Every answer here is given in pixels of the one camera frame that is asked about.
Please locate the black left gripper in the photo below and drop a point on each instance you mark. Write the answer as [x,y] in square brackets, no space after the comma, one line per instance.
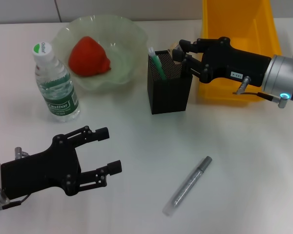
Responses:
[41,170]

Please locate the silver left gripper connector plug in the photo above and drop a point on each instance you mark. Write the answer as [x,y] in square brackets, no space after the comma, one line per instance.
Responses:
[19,152]

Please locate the clear green-label water bottle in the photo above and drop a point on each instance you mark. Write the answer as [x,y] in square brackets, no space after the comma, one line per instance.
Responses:
[58,97]

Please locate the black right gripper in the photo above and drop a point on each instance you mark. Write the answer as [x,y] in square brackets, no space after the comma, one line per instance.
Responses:
[234,63]

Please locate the black mesh pen holder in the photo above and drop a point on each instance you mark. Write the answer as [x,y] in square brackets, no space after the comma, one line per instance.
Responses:
[171,97]

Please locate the grey marker pen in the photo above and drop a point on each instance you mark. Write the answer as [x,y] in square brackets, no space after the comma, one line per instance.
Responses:
[185,190]

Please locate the green utility knife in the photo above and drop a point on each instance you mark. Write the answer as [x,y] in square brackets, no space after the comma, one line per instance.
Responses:
[158,65]

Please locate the yellow plastic bin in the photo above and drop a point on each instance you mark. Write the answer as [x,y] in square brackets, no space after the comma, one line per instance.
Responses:
[234,19]

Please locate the red plush fruit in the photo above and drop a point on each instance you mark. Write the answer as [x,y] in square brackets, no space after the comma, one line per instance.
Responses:
[88,56]

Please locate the beige eraser with barcode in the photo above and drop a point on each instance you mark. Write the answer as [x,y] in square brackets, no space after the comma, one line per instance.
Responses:
[174,46]

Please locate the pale green glass fruit plate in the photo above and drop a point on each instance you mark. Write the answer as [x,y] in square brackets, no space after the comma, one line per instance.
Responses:
[122,44]

